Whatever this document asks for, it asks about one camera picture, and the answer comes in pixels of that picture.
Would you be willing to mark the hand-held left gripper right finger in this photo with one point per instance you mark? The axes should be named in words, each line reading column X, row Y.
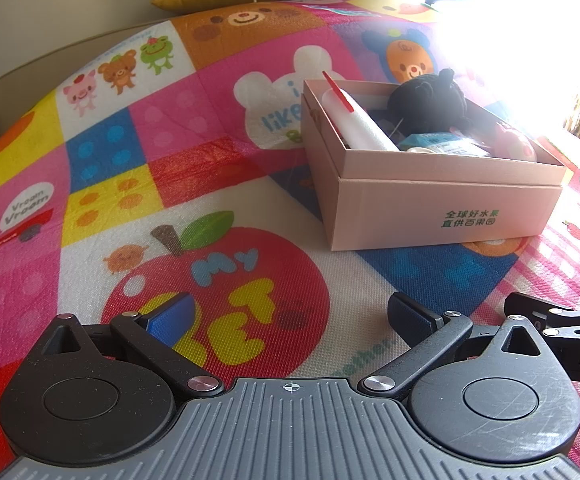
column 409, row 317

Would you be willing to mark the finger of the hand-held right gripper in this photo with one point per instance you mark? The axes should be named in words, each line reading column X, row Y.
column 534, row 305

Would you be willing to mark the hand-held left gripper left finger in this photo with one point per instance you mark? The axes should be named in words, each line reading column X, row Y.
column 170, row 317

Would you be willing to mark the pink cardboard box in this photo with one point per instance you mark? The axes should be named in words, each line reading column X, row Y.
column 419, row 210

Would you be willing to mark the pink toy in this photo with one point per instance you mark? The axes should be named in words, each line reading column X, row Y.
column 517, row 142

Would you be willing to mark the blue wet wipes packet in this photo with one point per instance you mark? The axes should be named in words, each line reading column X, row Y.
column 434, row 140

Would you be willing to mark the black plush toy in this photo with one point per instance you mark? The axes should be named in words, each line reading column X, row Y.
column 424, row 102

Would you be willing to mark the colourful cartoon play mat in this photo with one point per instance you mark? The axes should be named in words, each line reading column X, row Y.
column 170, row 160

